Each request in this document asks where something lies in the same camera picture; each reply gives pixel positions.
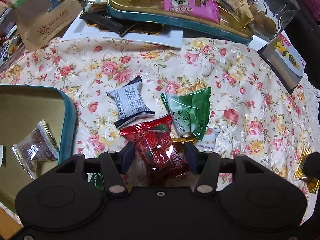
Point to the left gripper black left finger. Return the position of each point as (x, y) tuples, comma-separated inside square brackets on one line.
[(114, 165)]

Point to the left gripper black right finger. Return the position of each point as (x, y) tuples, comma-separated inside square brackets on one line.
[(206, 165)]

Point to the gold ingot chocolate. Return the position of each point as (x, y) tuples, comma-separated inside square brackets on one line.
[(184, 140)]

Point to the red candy packet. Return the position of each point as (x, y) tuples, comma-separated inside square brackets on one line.
[(155, 147)]

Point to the brown walnut snack packet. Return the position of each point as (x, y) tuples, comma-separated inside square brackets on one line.
[(38, 146)]

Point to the gold tin tray with snacks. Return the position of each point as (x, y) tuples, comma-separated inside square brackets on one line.
[(229, 28)]

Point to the small white pink packet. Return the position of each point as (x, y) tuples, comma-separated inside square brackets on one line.
[(208, 141)]

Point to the green candy packet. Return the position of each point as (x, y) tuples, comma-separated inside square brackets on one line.
[(190, 113)]

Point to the white black snack packet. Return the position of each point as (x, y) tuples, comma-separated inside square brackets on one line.
[(129, 102)]

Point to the floral tablecloth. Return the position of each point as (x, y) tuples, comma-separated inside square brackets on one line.
[(220, 92)]

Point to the gold wrapped candy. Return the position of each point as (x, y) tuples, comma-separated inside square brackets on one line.
[(308, 170)]

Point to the gold tin box teal rim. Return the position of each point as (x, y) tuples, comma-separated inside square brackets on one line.
[(22, 107)]

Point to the tiger desk calendar block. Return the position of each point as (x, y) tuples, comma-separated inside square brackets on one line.
[(285, 61)]

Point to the black chocolate bar wrapper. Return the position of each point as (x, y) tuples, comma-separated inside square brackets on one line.
[(121, 27)]

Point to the pink snack packet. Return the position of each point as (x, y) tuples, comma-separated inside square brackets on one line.
[(203, 9)]

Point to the beige triangular snack packet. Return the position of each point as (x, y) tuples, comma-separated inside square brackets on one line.
[(243, 11)]

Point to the brown paper bag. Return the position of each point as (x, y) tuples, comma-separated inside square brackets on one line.
[(38, 21)]

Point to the large glass jar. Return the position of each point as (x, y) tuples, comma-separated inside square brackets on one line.
[(270, 17)]

